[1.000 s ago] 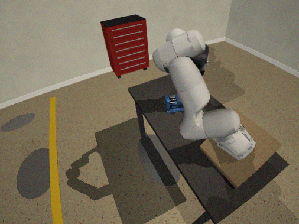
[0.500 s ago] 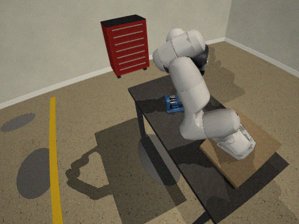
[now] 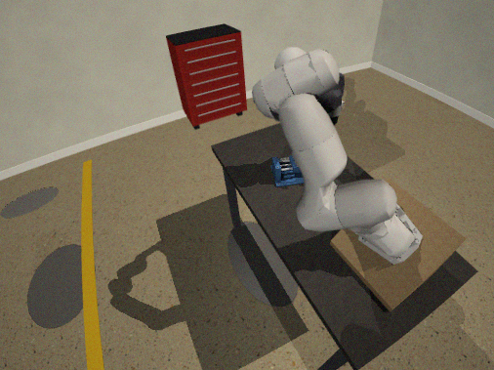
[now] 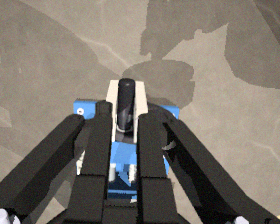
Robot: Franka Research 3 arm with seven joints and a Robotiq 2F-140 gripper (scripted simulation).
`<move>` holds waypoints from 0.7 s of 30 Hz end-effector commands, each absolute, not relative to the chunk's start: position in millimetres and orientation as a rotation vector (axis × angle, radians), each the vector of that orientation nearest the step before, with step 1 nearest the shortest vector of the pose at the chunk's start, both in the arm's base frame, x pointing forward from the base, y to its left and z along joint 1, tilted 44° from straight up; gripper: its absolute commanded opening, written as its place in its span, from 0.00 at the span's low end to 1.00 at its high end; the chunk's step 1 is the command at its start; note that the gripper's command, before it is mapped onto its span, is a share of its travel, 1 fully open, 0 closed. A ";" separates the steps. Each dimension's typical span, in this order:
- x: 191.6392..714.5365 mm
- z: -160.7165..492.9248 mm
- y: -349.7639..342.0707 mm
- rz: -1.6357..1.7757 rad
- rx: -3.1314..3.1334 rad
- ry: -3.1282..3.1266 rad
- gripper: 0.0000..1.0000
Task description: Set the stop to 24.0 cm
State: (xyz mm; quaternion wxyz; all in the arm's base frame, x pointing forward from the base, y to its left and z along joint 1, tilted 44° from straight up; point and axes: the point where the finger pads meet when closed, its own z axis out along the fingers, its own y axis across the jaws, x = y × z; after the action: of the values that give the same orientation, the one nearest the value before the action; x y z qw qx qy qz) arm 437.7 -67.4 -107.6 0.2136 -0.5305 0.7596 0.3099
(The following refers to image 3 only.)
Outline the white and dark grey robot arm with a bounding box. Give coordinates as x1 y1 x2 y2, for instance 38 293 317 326
252 47 423 265

